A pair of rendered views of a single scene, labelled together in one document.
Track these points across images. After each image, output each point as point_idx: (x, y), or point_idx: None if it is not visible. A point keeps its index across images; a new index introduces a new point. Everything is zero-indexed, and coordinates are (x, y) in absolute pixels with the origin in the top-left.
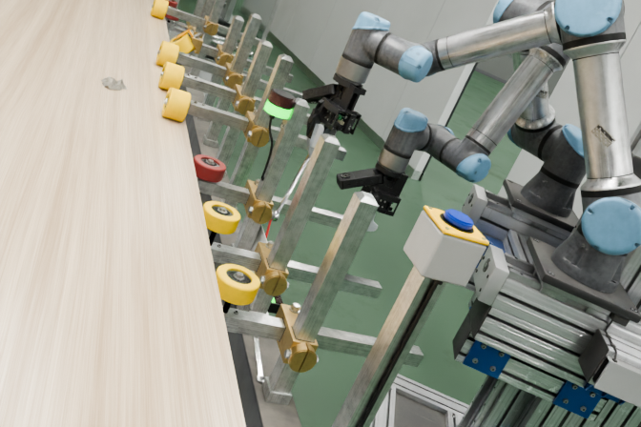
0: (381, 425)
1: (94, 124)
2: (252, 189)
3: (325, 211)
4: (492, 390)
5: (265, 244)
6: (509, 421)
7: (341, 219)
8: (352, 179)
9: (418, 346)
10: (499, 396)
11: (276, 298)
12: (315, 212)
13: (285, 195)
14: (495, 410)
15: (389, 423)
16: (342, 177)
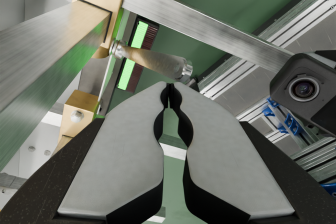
0: (281, 40)
1: None
2: None
3: (250, 42)
4: (316, 131)
5: (73, 110)
6: (309, 135)
7: (263, 67)
8: (298, 114)
9: (164, 218)
10: (312, 137)
11: (129, 84)
12: (217, 47)
13: (126, 54)
14: (306, 131)
15: (289, 40)
16: (285, 93)
